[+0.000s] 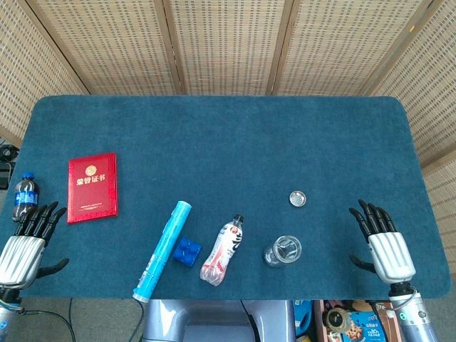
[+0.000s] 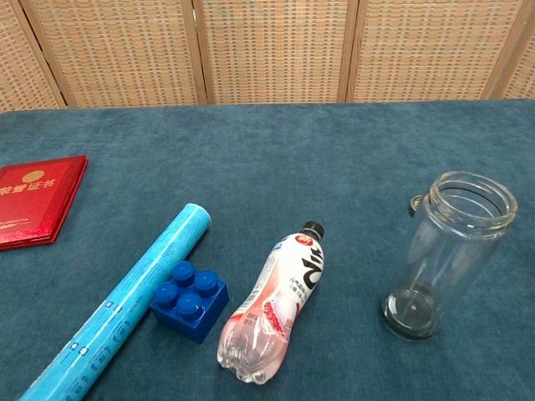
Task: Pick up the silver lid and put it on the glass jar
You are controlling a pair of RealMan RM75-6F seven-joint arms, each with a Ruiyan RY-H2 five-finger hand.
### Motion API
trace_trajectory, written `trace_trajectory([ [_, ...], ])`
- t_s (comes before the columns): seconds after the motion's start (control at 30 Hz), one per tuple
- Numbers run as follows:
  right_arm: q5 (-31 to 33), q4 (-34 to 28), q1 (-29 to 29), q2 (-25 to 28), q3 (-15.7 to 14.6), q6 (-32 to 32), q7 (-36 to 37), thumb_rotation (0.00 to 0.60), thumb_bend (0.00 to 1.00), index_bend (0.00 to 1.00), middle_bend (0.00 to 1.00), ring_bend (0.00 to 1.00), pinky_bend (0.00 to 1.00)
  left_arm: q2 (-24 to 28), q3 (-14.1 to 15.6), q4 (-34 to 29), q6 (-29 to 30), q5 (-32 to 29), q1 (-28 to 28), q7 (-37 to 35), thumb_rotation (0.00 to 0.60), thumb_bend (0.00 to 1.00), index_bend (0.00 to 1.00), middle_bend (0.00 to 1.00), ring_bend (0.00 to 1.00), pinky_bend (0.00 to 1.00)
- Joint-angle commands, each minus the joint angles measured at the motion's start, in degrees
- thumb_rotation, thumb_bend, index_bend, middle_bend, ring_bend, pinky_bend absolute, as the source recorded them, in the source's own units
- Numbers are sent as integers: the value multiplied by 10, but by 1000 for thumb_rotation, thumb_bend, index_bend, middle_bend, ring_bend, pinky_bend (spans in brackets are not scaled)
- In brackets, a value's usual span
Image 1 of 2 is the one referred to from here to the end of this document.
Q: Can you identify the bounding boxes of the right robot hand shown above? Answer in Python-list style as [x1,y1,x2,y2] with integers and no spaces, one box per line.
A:
[348,199,417,285]

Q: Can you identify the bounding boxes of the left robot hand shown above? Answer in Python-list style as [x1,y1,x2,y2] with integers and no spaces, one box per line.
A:
[0,201,71,289]

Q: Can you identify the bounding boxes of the metal strainer lid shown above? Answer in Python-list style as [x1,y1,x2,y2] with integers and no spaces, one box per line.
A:
[289,190,308,209]

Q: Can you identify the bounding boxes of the clear glass jar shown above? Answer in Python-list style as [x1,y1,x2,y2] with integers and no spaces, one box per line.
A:
[263,234,304,268]

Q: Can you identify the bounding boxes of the small cola bottle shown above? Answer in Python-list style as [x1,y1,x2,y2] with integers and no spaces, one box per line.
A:
[11,172,40,222]

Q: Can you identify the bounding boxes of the blue snack bag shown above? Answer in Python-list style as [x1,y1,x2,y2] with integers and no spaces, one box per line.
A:
[341,309,388,342]

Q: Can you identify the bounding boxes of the round glass jar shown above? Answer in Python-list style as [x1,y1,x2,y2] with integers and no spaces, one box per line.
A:
[324,308,353,336]

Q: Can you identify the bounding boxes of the red certificate book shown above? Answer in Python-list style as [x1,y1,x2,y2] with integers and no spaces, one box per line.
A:
[66,152,119,225]

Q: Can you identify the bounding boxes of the blue plastic container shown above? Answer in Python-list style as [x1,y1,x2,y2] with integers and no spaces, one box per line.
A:
[294,300,315,336]

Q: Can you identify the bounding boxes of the light blue tube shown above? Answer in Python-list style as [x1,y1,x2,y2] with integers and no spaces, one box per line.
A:
[132,200,193,304]

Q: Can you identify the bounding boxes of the blue building block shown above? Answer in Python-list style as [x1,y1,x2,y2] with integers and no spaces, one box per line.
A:
[172,237,203,267]

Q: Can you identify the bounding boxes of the pink white drink bottle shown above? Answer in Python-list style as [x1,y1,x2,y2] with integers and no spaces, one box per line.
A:
[199,214,245,287]

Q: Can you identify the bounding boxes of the grey robot torso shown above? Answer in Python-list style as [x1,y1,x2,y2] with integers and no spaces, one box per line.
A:
[142,299,297,342]

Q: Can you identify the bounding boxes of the blue table mat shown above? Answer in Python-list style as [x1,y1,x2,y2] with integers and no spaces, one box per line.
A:
[0,95,452,301]

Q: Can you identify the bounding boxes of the bamboo folding screen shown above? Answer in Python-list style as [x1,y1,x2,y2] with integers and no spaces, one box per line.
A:
[0,0,456,263]

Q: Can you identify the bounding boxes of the black floor cable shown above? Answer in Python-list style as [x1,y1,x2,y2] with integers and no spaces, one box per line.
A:
[19,299,74,327]

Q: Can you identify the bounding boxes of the black box with cables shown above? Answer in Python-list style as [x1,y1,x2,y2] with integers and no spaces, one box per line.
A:
[0,141,18,190]

